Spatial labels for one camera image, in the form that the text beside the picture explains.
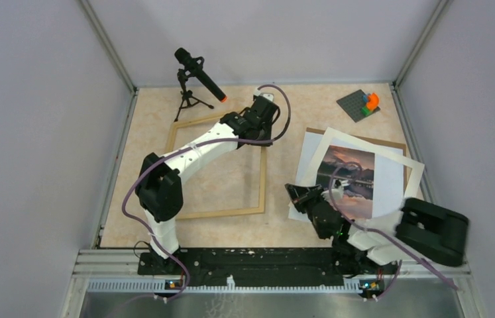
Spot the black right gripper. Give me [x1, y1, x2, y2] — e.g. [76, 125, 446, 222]
[286, 183, 327, 221]

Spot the sunset cloud photo print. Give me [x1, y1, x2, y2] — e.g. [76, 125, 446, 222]
[315, 145, 375, 219]

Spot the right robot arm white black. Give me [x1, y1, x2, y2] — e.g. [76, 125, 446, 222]
[285, 182, 470, 267]

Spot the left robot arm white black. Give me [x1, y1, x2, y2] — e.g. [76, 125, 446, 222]
[135, 93, 280, 274]

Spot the white mat board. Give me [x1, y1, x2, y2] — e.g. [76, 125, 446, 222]
[304, 128, 425, 219]

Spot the black mini tripod stand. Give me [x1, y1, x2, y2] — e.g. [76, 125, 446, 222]
[174, 69, 215, 122]

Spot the black microphone orange tip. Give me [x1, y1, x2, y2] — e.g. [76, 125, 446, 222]
[174, 48, 227, 103]

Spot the white paper sheet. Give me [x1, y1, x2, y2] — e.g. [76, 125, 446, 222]
[295, 135, 406, 218]

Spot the brown cardboard backing board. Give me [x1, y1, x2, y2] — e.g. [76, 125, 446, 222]
[297, 127, 407, 178]

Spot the grey building brick baseplate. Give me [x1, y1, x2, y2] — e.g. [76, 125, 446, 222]
[336, 89, 380, 123]

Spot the colourful toy brick stack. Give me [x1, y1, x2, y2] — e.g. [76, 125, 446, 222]
[360, 93, 380, 117]

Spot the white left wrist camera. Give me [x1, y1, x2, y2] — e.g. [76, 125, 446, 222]
[252, 89, 274, 102]

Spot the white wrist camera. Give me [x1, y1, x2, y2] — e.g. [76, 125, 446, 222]
[328, 179, 349, 201]
[252, 89, 274, 102]

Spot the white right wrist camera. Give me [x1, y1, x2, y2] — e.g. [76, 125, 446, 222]
[328, 179, 349, 201]

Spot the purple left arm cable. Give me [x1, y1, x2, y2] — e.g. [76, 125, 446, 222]
[121, 83, 292, 303]

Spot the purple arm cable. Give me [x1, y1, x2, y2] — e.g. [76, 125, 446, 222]
[121, 83, 292, 303]
[327, 161, 461, 301]

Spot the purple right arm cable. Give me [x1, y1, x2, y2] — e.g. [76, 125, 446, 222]
[327, 161, 461, 301]

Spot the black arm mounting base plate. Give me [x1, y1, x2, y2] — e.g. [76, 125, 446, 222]
[137, 246, 396, 288]

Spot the aluminium front rail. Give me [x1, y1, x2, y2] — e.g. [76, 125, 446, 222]
[74, 248, 470, 294]

